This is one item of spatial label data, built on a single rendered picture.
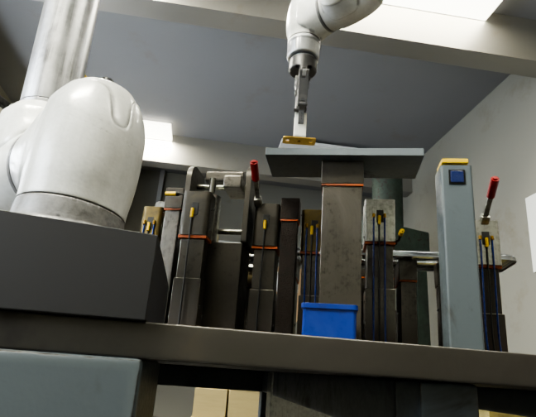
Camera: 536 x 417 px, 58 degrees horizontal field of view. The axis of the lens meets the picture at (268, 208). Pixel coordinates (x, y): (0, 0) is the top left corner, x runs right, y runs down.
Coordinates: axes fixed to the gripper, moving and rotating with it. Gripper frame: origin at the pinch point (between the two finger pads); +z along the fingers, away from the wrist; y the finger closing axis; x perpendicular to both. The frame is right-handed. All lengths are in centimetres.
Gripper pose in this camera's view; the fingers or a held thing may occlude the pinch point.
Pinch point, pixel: (299, 127)
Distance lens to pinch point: 126.0
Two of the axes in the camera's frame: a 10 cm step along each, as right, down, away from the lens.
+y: -0.3, 3.2, 9.5
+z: -0.7, 9.4, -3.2
